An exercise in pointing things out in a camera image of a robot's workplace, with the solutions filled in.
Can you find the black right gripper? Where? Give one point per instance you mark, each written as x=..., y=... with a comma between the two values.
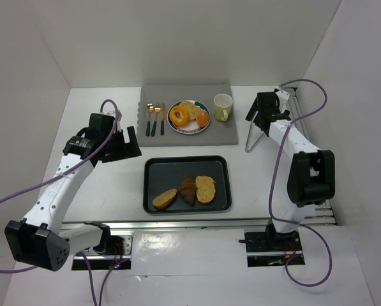
x=256, y=112

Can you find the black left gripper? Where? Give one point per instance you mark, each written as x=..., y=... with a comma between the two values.
x=120, y=148

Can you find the metal tongs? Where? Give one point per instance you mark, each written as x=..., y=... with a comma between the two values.
x=253, y=137

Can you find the sesame bun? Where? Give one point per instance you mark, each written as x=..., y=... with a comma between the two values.
x=202, y=119

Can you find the bread slice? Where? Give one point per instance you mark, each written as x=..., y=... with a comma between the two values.
x=163, y=200
x=206, y=190
x=191, y=108

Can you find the orange glazed donut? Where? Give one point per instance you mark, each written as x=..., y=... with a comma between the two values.
x=179, y=116

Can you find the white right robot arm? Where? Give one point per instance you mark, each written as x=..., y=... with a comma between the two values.
x=311, y=178

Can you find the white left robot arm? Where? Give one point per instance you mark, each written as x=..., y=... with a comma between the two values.
x=37, y=238

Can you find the light green mug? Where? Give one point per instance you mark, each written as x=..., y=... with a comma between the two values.
x=222, y=107

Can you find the black baking tray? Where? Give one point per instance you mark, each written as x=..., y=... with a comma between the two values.
x=162, y=174

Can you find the white plate red teal rim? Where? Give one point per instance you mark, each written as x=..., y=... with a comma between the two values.
x=192, y=127

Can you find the grey placemat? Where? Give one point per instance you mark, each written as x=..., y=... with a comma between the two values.
x=216, y=133

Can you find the brown chocolate croissant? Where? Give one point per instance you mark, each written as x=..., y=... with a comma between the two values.
x=187, y=189

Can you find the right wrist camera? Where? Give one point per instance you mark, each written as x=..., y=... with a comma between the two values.
x=282, y=98

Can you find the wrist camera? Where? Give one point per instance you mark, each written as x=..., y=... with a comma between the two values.
x=118, y=116
x=282, y=98

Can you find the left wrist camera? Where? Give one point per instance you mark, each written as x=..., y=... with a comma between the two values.
x=118, y=116

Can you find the gold spoon green handle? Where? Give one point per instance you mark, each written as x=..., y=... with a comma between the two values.
x=150, y=110

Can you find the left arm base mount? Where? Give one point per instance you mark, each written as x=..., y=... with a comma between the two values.
x=117, y=255

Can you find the aluminium front rail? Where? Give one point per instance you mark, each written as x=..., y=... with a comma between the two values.
x=188, y=224

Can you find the aluminium side rail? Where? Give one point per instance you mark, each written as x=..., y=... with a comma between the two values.
x=322, y=214

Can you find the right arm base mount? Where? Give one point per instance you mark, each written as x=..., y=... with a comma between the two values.
x=260, y=252

